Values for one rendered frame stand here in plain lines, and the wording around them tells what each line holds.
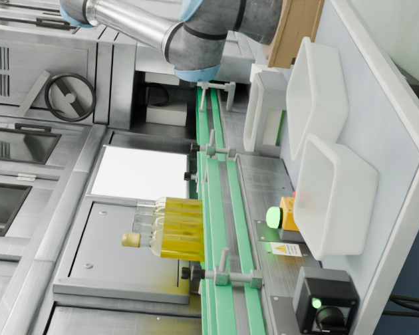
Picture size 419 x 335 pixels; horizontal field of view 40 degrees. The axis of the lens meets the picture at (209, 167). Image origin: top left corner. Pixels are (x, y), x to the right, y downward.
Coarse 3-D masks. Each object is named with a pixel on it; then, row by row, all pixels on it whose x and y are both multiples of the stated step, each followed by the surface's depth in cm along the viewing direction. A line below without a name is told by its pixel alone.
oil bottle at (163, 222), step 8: (160, 216) 146; (168, 216) 146; (152, 224) 144; (160, 224) 142; (168, 224) 142; (176, 224) 143; (184, 224) 143; (192, 224) 144; (200, 224) 144; (152, 232) 143
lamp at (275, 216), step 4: (272, 208) 119; (276, 208) 119; (280, 208) 119; (268, 212) 119; (272, 212) 118; (276, 212) 118; (280, 212) 118; (268, 216) 118; (272, 216) 117; (276, 216) 117; (280, 216) 117; (268, 220) 118; (272, 220) 117; (276, 220) 117; (280, 220) 117; (268, 224) 119; (272, 224) 118; (276, 224) 118; (280, 224) 118; (280, 228) 119
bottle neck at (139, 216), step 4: (136, 212) 149; (140, 212) 149; (144, 212) 150; (148, 212) 150; (136, 216) 149; (140, 216) 149; (144, 216) 149; (148, 216) 149; (152, 216) 149; (136, 220) 149; (140, 220) 149; (144, 220) 149; (148, 220) 149
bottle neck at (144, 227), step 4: (136, 224) 143; (140, 224) 144; (144, 224) 144; (148, 224) 144; (132, 228) 143; (136, 228) 143; (140, 228) 143; (144, 228) 143; (148, 228) 144; (136, 232) 144; (140, 232) 144; (144, 232) 144; (148, 232) 144
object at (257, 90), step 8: (256, 80) 165; (256, 88) 172; (256, 96) 173; (256, 104) 174; (248, 112) 175; (256, 112) 158; (248, 120) 176; (256, 120) 159; (248, 128) 177; (256, 128) 160; (248, 136) 178; (248, 144) 173
